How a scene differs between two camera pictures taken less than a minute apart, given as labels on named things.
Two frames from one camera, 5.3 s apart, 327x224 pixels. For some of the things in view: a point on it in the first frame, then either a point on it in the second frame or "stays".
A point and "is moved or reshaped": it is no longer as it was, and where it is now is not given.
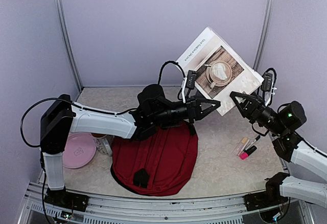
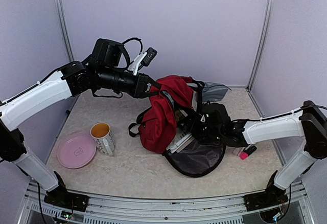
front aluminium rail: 231,209 stays
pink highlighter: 246,152 stays
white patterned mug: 102,142 stays
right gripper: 252,109 -> 193,128
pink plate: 79,149 stays
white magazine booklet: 216,69 -> 182,137
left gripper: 197,113 -> 141,85
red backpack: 159,162 is moved or reshaped
